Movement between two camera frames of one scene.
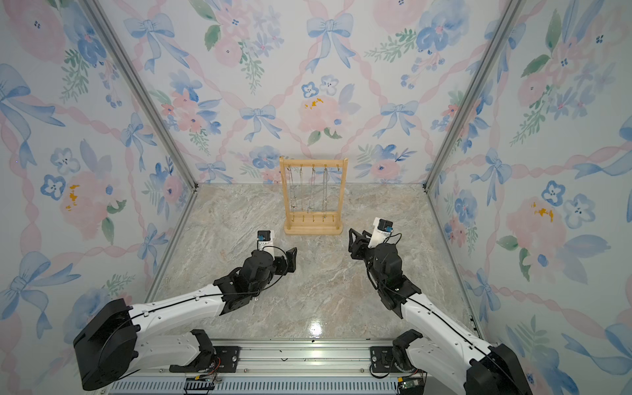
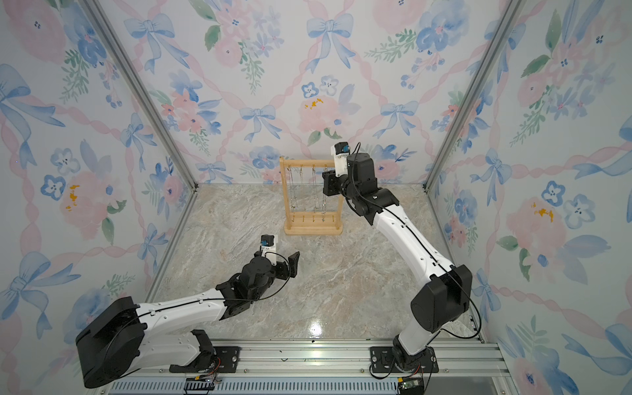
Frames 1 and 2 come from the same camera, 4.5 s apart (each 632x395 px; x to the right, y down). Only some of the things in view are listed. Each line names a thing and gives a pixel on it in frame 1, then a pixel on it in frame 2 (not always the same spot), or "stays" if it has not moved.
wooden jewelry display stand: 313,223 stays
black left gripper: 282,267 stays
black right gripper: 361,244 to 332,179
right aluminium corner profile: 508,20 stays
